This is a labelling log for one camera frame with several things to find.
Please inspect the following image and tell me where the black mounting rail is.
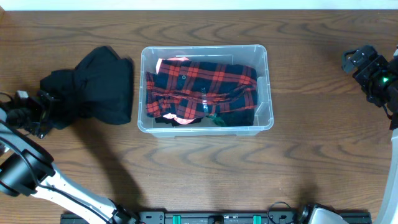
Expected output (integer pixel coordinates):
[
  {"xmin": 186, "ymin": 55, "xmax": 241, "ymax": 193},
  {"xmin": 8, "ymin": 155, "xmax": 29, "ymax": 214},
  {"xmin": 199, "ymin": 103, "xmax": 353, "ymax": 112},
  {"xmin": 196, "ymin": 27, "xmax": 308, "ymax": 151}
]
[{"xmin": 60, "ymin": 212, "xmax": 372, "ymax": 224}]

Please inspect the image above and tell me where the large black garment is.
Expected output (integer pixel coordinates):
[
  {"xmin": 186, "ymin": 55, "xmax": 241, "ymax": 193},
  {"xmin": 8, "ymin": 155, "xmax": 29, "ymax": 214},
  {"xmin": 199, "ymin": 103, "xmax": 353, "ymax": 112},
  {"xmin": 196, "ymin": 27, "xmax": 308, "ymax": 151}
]
[{"xmin": 40, "ymin": 46, "xmax": 134, "ymax": 129}]

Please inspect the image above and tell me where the clear plastic storage bin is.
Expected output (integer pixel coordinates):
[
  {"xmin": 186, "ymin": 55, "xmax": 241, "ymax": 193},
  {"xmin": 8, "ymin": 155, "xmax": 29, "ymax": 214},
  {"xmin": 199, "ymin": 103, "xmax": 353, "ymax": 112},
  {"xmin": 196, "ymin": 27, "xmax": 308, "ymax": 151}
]
[{"xmin": 137, "ymin": 44, "xmax": 274, "ymax": 138}]

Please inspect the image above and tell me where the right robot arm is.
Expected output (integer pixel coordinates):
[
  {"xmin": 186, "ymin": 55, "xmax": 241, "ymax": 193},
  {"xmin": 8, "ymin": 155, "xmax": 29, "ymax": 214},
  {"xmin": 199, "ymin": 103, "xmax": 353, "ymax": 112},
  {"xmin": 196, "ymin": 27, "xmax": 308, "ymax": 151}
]
[{"xmin": 293, "ymin": 45, "xmax": 397, "ymax": 224}]

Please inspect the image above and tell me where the pink printed t-shirt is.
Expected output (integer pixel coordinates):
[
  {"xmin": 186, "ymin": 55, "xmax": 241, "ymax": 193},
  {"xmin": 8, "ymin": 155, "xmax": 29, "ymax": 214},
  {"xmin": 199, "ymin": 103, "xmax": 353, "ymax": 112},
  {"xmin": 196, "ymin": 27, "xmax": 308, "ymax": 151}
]
[{"xmin": 155, "ymin": 57, "xmax": 201, "ymax": 126}]

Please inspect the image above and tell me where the black taped garment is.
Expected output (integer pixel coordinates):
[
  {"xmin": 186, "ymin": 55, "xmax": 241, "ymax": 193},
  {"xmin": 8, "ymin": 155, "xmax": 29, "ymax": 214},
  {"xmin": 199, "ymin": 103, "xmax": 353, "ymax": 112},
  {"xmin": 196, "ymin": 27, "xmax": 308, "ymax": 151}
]
[{"xmin": 155, "ymin": 117, "xmax": 202, "ymax": 127}]

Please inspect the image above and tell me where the dark navy garment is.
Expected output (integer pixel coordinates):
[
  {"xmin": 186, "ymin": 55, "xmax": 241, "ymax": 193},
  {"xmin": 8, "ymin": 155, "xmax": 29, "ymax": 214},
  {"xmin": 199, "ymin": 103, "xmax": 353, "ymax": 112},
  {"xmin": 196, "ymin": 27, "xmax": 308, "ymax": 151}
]
[{"xmin": 217, "ymin": 109, "xmax": 254, "ymax": 126}]

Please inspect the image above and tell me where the dark green taped garment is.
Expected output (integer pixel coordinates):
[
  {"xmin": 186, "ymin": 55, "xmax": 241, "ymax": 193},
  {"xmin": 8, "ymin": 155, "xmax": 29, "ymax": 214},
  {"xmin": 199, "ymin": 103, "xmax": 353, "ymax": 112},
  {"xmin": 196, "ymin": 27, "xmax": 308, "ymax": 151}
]
[{"xmin": 206, "ymin": 114, "xmax": 226, "ymax": 127}]

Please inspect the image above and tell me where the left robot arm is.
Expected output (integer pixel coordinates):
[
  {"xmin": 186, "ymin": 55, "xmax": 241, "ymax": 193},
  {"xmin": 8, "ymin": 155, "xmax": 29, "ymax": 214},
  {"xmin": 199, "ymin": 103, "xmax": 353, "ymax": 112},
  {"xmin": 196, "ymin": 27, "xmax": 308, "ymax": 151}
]
[{"xmin": 1, "ymin": 91, "xmax": 139, "ymax": 223}]

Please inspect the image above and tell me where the red navy plaid shirt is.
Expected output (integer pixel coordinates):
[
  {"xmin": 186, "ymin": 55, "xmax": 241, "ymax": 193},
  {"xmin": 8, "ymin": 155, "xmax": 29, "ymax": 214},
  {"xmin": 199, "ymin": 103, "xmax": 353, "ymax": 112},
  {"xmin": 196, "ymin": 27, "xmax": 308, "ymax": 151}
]
[{"xmin": 146, "ymin": 59, "xmax": 258, "ymax": 119}]

